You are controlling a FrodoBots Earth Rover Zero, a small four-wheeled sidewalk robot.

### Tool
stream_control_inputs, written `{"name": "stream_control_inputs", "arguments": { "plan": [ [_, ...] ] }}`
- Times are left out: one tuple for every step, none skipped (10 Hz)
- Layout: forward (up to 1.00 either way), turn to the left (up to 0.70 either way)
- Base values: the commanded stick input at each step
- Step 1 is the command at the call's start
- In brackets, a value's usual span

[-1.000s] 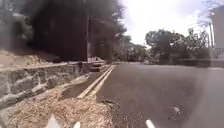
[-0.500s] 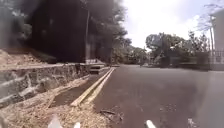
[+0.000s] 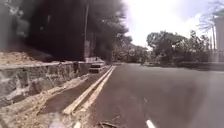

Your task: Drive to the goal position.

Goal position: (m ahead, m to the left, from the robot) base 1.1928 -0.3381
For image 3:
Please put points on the concrete block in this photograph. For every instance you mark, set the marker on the concrete block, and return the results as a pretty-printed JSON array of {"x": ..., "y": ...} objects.
[{"x": 96, "y": 67}]

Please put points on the pole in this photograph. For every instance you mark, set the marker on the pole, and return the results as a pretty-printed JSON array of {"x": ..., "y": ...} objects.
[{"x": 86, "y": 33}]

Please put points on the grey asphalt road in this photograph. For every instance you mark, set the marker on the grey asphalt road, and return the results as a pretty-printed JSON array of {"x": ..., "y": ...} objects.
[{"x": 160, "y": 93}]

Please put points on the row of trees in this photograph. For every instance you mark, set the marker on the row of trees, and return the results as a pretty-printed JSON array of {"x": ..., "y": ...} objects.
[{"x": 166, "y": 45}]

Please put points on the dense dark trees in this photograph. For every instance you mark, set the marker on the dense dark trees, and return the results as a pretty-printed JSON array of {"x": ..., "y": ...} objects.
[{"x": 60, "y": 26}]

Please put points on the robot's own part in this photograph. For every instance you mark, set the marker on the robot's own part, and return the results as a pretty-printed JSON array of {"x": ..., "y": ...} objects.
[
  {"x": 77, "y": 125},
  {"x": 150, "y": 124}
]

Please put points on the pale building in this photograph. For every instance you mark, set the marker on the pale building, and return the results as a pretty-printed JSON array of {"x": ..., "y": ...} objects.
[{"x": 219, "y": 33}]

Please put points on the grey stone wall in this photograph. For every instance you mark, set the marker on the grey stone wall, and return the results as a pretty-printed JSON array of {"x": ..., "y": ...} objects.
[{"x": 33, "y": 78}]

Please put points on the low dark wall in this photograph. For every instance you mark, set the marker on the low dark wall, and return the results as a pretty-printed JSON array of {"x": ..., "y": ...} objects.
[{"x": 200, "y": 65}]

